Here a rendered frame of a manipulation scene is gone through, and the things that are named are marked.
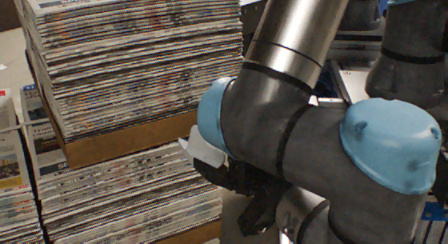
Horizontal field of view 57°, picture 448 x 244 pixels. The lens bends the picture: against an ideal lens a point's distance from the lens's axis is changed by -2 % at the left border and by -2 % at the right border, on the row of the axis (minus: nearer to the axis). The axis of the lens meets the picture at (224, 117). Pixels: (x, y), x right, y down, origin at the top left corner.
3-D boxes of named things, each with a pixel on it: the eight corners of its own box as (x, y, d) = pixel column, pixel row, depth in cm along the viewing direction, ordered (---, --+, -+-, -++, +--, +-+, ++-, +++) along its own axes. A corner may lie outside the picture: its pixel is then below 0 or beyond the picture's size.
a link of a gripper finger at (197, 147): (178, 110, 58) (233, 130, 54) (180, 146, 61) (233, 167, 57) (163, 119, 56) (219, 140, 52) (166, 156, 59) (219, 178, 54)
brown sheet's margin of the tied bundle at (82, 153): (243, 121, 70) (244, 98, 68) (70, 171, 58) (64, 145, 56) (200, 86, 82) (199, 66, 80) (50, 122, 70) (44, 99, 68)
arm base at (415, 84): (426, 78, 90) (437, 35, 86) (454, 111, 77) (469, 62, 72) (357, 76, 91) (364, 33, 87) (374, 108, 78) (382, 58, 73)
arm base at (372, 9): (374, 18, 134) (378, -14, 129) (386, 31, 120) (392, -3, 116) (326, 16, 135) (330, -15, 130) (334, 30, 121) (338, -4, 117)
